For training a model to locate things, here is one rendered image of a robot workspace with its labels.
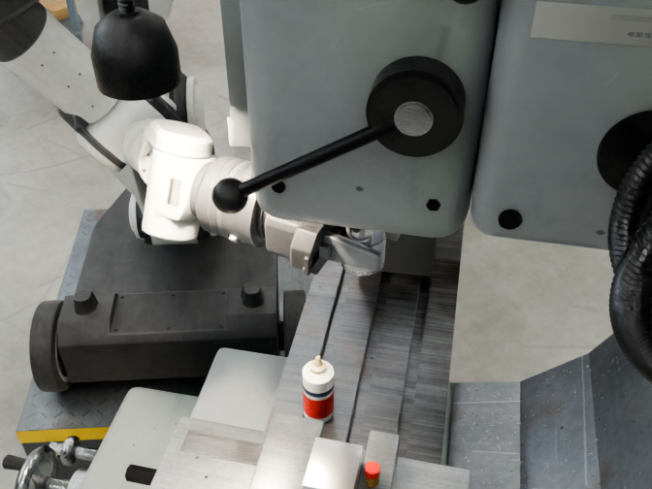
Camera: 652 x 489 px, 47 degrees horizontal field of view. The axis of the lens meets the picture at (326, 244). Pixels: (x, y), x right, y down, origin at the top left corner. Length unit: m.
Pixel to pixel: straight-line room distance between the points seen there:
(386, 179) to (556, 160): 0.13
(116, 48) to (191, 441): 0.48
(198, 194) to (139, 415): 0.58
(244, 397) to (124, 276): 0.71
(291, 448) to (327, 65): 0.45
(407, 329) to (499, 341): 1.30
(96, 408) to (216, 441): 0.86
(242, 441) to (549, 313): 1.75
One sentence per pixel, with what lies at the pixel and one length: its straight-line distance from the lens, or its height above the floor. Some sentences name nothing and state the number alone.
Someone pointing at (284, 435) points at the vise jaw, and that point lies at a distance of 0.86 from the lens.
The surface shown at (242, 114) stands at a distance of 0.70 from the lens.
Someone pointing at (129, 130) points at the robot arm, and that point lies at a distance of 1.04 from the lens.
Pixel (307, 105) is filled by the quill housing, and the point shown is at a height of 1.44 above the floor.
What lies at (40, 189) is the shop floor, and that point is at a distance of 3.16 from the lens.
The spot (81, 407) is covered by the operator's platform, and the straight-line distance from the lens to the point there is 1.76.
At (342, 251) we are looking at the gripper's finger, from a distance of 0.76.
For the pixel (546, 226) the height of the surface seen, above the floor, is 1.37.
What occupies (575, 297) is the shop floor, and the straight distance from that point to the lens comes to 2.62.
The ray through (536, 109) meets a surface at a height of 1.47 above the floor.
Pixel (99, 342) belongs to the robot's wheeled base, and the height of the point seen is 0.58.
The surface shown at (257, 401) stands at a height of 0.84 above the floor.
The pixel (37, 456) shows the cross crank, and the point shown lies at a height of 0.67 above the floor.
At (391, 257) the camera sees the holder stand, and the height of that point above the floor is 0.95.
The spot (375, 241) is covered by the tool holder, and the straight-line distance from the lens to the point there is 0.76.
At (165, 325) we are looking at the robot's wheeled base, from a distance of 1.61.
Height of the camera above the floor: 1.73
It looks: 40 degrees down
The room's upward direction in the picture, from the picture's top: straight up
